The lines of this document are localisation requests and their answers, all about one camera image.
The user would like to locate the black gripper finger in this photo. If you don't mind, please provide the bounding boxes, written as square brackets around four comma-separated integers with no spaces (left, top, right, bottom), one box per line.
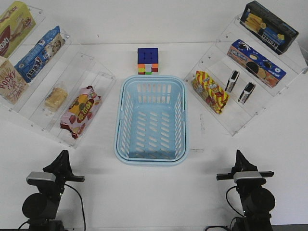
[234,150,257,172]
[49,150,73,176]

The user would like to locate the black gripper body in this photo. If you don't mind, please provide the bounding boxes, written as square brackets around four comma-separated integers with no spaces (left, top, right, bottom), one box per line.
[43,166,85,193]
[216,170,274,187]

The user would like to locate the bread roll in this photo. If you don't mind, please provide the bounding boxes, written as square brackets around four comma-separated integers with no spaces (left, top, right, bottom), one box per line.
[44,82,68,112]

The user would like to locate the black white tissue pack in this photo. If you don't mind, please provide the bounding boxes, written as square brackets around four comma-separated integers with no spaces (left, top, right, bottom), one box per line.
[238,82,256,104]
[225,70,240,92]

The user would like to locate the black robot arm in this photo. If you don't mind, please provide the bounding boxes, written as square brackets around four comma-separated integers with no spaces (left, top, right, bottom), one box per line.
[216,150,275,231]
[22,150,85,231]

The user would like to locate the light blue plastic basket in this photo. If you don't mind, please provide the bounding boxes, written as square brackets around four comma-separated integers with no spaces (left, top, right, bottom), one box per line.
[114,75,189,167]

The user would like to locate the pink strawberry snack bag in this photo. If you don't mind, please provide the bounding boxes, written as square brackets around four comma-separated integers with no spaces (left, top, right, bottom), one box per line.
[60,86,102,139]

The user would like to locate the yellow red snack bag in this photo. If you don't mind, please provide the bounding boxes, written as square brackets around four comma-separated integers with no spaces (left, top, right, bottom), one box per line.
[192,70,229,114]

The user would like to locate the left clear acrylic shelf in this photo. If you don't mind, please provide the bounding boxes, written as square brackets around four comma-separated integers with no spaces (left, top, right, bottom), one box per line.
[0,5,116,149]

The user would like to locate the clear acrylic shelf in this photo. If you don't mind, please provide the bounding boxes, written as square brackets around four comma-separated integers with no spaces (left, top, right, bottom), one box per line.
[184,15,308,135]
[0,5,116,149]

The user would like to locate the right clear acrylic shelf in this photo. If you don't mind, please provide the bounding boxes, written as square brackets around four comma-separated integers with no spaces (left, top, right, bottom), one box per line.
[184,15,308,135]

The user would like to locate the beige Pocky box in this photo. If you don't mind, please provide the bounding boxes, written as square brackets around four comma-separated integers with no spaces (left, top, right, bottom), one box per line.
[0,56,28,104]

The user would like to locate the blue cookie bag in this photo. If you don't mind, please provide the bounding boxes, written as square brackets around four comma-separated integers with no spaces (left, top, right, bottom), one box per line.
[14,26,65,83]

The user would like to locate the blue orange Oreo box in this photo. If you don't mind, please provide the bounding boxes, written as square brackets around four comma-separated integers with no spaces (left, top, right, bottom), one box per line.
[227,39,286,88]

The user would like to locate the small multicolour puzzle cube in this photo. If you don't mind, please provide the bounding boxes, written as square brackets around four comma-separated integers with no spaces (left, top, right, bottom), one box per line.
[137,64,159,75]

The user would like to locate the large blue puzzle cube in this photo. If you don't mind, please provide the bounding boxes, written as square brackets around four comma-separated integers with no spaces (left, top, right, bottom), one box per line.
[137,48,158,64]

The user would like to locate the black lemon biscuit box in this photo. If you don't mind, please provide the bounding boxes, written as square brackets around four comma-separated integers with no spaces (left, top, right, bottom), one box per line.
[240,0,299,55]

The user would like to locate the yellow green snack box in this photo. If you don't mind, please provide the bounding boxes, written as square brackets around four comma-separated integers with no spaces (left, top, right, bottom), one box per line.
[0,1,36,58]

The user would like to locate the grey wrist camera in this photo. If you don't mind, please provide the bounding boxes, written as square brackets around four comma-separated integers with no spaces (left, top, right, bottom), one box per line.
[233,171,262,183]
[26,171,56,184]

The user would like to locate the right black cable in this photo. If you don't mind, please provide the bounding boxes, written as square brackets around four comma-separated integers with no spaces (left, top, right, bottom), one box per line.
[225,187,244,216]

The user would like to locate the black cable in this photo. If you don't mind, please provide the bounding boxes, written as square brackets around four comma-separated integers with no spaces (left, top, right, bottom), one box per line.
[225,187,244,216]
[64,184,86,230]

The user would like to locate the left black cable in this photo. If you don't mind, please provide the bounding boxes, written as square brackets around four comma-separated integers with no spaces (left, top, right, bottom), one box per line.
[64,184,86,230]

